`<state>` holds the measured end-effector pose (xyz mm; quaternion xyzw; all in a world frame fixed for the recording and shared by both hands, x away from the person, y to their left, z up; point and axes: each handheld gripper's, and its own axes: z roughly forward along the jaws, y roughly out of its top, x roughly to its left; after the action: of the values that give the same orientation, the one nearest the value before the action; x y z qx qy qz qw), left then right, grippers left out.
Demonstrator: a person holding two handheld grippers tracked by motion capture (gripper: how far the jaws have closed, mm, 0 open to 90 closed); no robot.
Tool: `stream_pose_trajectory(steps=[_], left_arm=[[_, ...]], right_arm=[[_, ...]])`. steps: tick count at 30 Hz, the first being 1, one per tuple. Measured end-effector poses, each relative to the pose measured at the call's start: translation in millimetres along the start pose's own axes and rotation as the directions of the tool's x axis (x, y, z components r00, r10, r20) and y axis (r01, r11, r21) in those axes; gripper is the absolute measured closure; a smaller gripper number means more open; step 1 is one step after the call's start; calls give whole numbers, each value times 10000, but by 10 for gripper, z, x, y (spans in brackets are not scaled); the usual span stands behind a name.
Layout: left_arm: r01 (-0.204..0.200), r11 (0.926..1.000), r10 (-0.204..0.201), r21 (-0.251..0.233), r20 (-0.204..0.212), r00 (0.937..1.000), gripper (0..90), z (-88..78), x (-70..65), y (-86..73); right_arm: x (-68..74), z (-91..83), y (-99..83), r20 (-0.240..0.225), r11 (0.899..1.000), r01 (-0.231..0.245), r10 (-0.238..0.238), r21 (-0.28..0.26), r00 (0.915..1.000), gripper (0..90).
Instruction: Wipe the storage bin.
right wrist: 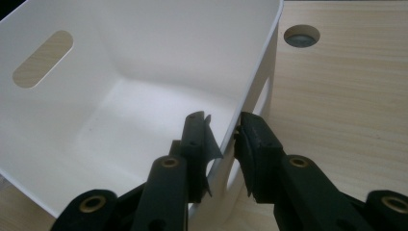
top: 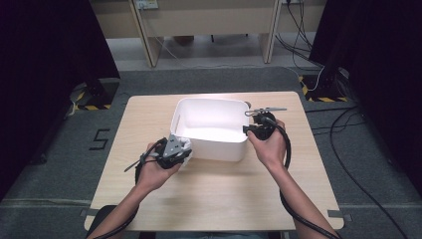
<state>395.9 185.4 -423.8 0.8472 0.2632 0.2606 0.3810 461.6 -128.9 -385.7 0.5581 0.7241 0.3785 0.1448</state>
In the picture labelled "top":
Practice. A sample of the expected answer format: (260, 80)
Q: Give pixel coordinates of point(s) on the brown box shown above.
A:
(183, 40)

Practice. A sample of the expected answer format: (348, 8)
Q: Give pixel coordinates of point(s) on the person's left hand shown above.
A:
(154, 176)

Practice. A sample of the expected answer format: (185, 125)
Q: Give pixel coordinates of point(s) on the wall power outlet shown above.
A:
(146, 4)

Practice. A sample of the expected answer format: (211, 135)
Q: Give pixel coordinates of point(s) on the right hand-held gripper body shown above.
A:
(264, 126)

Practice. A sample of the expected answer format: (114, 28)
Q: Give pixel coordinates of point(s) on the stand base with hazard tape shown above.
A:
(323, 89)
(99, 96)

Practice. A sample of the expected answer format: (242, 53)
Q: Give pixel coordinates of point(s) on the black curtain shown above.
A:
(391, 83)
(40, 83)

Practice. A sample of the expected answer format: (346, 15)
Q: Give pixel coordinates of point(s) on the person's right hand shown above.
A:
(272, 151)

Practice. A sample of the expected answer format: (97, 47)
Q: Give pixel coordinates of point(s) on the black chair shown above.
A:
(99, 215)

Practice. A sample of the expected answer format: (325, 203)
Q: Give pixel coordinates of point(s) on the dark round table grommet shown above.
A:
(248, 104)

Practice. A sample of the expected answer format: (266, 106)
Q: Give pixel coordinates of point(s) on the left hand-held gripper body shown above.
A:
(172, 149)

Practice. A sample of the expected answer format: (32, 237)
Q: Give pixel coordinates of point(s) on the grey floor tape strip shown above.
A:
(89, 212)
(336, 214)

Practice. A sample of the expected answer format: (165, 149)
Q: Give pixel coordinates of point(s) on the white plastic bin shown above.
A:
(215, 151)

